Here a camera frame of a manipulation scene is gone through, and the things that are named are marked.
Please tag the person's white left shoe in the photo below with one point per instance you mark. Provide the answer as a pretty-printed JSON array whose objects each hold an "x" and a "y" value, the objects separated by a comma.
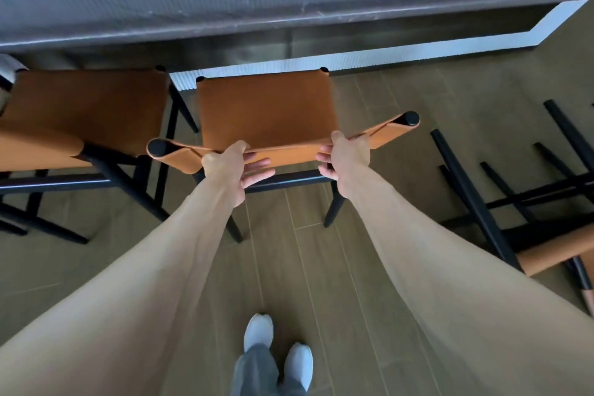
[{"x": 258, "y": 330}]

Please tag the person's grey trousers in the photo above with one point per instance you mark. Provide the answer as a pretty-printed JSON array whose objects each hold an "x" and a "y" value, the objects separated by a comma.
[{"x": 255, "y": 372}]

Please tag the person's right forearm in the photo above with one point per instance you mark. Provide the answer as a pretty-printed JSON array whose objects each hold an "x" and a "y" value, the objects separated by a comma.
[{"x": 441, "y": 279}]

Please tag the dark brown table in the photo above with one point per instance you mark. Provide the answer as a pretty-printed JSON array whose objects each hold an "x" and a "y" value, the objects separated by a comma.
[{"x": 371, "y": 33}]

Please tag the person's white shoe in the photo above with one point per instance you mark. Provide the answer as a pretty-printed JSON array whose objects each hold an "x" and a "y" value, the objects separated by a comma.
[
  {"x": 299, "y": 363},
  {"x": 258, "y": 330}
]

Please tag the person's right hand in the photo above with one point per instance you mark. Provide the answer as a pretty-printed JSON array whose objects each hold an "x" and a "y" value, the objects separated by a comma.
[{"x": 348, "y": 159}]

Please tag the person's left hand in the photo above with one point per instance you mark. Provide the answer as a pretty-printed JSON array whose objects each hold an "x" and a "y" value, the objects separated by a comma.
[{"x": 227, "y": 173}]

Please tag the person's white right shoe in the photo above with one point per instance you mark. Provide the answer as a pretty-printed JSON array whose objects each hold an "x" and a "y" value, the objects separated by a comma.
[{"x": 299, "y": 363}]

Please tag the brown leather black-frame chair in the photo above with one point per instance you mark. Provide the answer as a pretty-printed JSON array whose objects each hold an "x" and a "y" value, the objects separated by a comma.
[
  {"x": 264, "y": 103},
  {"x": 552, "y": 252},
  {"x": 93, "y": 103}
]

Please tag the person's left forearm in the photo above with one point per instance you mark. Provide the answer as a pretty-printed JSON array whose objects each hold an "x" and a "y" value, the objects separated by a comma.
[{"x": 139, "y": 293}]

